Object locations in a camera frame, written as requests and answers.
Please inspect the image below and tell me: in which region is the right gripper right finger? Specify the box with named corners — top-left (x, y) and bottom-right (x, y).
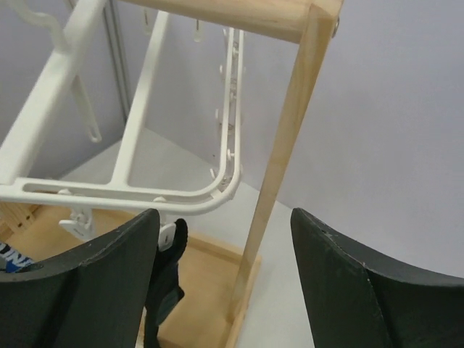
top-left (291, 208), bottom-right (463, 347)

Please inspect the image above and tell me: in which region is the black blue sports sock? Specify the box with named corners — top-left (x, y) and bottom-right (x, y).
top-left (1, 241), bottom-right (35, 273)

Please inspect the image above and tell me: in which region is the wooden hanger rack stand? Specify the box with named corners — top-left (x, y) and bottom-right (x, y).
top-left (0, 0), bottom-right (346, 348)

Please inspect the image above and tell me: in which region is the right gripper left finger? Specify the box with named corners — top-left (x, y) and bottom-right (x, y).
top-left (1, 210), bottom-right (160, 347)

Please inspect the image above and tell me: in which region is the white plastic clip hanger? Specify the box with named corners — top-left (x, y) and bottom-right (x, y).
top-left (1, 1), bottom-right (244, 241)

